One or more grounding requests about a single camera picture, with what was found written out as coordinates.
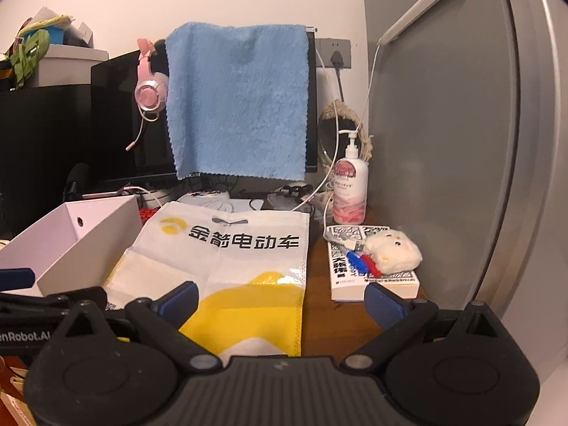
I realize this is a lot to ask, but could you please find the round mirror with woven frame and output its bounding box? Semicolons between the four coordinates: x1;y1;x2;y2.
318;100;374;171

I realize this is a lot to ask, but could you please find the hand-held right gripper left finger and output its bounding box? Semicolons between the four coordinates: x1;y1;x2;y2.
53;281;223;373

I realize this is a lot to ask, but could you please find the white drawer box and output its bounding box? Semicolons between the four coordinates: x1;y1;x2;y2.
0;195;143;298

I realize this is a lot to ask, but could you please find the red keyboard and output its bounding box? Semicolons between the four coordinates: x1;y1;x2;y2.
137;206;163;227

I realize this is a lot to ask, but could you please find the grey refrigerator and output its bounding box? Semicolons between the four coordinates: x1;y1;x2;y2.
359;0;568;320

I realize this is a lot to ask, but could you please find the black and white book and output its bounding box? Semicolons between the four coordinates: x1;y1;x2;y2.
325;224;421;302

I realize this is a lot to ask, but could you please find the white light bar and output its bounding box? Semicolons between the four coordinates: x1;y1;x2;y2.
377;0;471;46

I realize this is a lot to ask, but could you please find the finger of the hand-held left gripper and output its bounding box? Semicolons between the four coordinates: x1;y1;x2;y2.
0;267;36;290

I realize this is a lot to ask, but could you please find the black cabinet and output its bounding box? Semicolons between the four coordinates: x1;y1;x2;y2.
0;82;94;236

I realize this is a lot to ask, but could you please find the grey wall socket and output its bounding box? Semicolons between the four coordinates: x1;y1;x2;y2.
316;38;352;70

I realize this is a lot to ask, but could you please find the white power strip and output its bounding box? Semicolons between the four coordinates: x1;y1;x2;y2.
177;190;231;214

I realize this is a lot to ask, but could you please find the cream plush toy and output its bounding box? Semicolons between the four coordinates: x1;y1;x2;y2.
364;226;423;273

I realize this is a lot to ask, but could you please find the pink headset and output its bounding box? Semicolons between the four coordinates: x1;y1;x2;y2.
125;38;170;152

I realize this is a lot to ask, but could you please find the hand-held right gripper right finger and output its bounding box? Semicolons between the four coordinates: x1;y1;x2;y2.
339;281;511;373

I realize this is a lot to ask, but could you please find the blue towel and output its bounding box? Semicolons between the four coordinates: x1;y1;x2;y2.
165;21;310;181

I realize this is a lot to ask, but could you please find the white storage box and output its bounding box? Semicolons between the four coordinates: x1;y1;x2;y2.
29;43;109;87

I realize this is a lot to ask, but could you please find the blue pen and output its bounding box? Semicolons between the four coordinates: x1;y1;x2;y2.
346;251;371;276

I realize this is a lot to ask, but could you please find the black monitor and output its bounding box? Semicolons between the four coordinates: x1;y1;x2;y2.
91;27;318;191

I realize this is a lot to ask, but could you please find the white and yellow shopping bag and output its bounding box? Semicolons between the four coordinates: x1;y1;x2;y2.
103;201;310;358

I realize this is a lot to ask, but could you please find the green woven toy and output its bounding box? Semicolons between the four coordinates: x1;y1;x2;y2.
9;29;50;89

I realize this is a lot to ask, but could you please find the white paper carton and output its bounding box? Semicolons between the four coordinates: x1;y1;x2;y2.
66;20;95;49

